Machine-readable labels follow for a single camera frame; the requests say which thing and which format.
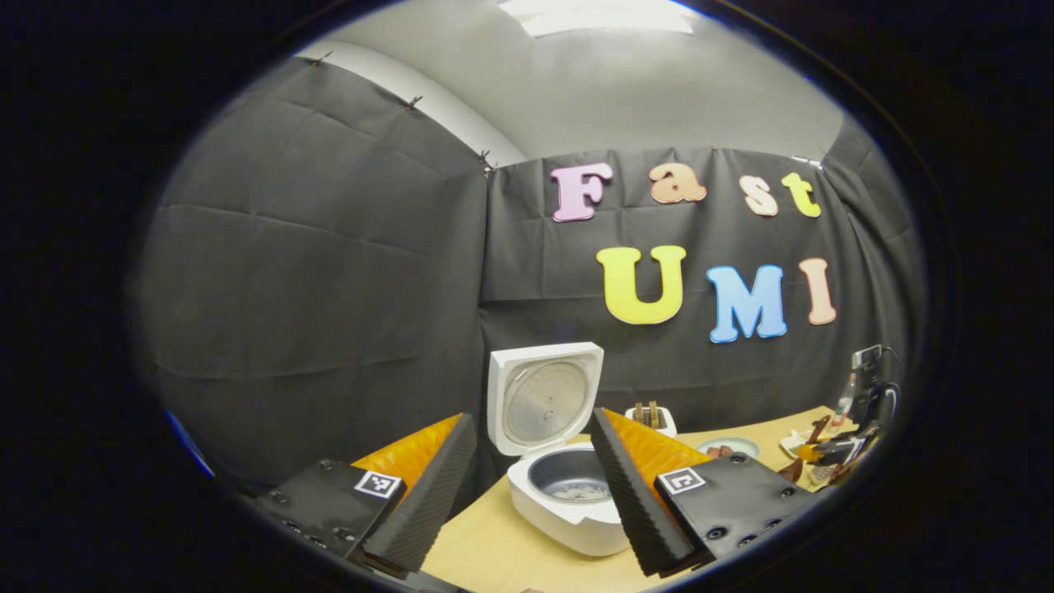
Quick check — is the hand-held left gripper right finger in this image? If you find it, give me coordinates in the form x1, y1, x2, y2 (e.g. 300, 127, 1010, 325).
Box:
589, 407, 824, 577

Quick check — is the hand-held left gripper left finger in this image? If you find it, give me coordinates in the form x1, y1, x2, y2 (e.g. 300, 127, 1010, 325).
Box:
247, 412, 478, 577

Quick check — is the brown wooden spoon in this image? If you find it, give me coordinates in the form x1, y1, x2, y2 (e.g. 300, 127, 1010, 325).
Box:
778, 414, 832, 483

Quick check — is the white rice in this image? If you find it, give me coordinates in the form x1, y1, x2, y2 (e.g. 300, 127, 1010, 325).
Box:
548, 482, 612, 502

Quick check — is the white rice cooker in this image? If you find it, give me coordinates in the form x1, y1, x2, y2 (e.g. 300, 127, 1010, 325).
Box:
486, 342, 631, 557

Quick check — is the white toaster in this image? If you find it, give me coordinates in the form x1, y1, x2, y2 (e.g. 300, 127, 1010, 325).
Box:
624, 404, 678, 439

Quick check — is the pale green plate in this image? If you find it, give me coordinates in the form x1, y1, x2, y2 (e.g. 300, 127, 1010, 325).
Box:
696, 437, 761, 460

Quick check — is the black backdrop cloth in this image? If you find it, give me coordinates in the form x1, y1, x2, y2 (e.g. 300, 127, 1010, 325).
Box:
136, 54, 927, 495

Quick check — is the ceiling light panel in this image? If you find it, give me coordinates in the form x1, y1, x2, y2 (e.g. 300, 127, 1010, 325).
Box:
498, 0, 697, 38

